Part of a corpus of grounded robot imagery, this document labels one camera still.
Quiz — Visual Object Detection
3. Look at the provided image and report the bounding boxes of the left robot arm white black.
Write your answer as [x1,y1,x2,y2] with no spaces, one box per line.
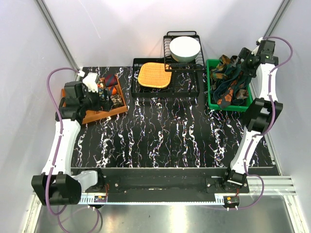
[31,81,106,207]

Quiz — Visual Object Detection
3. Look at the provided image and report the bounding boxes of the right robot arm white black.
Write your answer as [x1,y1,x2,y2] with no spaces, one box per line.
[220,38,283,193]

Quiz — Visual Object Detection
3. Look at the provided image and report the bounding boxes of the rolled navy orange striped tie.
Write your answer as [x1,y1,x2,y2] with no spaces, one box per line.
[108,84,121,96]

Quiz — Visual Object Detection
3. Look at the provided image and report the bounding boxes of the rolled beige patterned tie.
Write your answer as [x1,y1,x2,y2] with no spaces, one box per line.
[111,94,124,109]

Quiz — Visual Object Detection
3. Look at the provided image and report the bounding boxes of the rolled maroon striped tie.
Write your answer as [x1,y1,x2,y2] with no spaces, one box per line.
[104,74,118,87]

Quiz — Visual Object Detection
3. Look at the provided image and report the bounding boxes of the orange wooden divided box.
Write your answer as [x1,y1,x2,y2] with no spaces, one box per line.
[59,72,127,124]

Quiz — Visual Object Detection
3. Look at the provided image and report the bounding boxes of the brown teal patterned tie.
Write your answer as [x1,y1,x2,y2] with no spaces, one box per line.
[209,54,241,91]

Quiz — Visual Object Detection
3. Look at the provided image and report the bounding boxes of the green plastic bin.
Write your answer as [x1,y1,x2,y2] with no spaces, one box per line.
[206,55,252,112]

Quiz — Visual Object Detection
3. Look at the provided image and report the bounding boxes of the navy tie orange flowers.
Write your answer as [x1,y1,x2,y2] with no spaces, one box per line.
[211,72,249,110]

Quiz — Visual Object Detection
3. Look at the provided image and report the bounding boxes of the orange woven pot holder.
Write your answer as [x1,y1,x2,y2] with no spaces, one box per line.
[138,62,172,88]

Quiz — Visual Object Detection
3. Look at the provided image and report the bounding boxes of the white bowl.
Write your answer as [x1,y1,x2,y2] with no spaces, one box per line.
[169,36,201,63]

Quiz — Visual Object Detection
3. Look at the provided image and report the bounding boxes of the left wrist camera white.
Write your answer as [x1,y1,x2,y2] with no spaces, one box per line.
[82,73,99,93]

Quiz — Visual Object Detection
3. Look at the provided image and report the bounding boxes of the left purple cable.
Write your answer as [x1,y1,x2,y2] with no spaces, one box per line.
[46,67,103,233]

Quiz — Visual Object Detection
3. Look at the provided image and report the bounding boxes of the purple cable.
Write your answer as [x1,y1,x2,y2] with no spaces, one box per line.
[46,67,103,233]
[237,36,294,211]

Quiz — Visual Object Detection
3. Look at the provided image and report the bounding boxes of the black wire tray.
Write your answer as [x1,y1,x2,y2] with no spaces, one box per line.
[130,56,204,98]

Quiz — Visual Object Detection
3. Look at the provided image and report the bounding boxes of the black wire dish rack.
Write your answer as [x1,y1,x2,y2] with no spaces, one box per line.
[163,31,205,72]

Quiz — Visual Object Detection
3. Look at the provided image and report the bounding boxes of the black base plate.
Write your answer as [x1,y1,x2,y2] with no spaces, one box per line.
[86,168,249,204]

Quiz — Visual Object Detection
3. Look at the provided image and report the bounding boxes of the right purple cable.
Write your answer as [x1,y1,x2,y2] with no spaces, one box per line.
[237,36,294,211]

